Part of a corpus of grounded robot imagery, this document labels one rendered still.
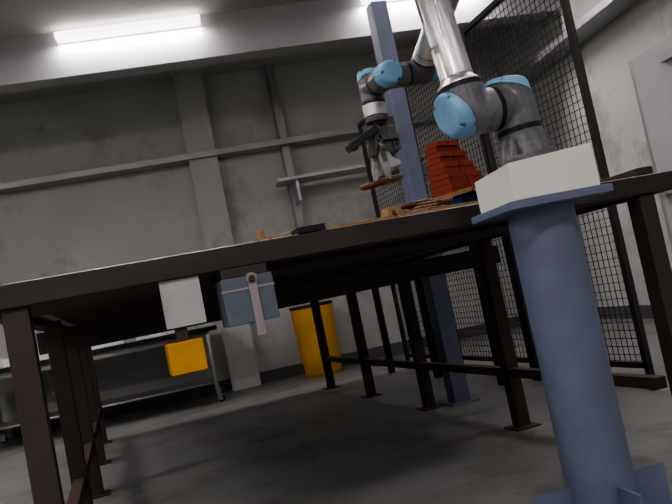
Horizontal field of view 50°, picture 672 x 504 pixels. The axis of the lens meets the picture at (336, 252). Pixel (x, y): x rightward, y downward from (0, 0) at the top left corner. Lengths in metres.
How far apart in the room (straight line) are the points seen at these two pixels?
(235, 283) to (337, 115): 6.52
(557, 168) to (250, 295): 0.82
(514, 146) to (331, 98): 6.50
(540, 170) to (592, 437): 0.66
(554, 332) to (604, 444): 0.29
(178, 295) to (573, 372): 0.99
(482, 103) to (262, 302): 0.74
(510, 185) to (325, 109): 6.58
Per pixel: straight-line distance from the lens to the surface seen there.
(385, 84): 2.21
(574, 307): 1.86
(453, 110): 1.83
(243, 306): 1.85
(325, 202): 8.04
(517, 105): 1.91
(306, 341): 7.35
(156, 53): 6.66
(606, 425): 1.91
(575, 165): 1.85
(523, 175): 1.79
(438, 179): 3.18
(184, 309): 1.86
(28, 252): 8.10
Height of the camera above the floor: 0.73
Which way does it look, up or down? 4 degrees up
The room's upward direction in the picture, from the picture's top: 11 degrees counter-clockwise
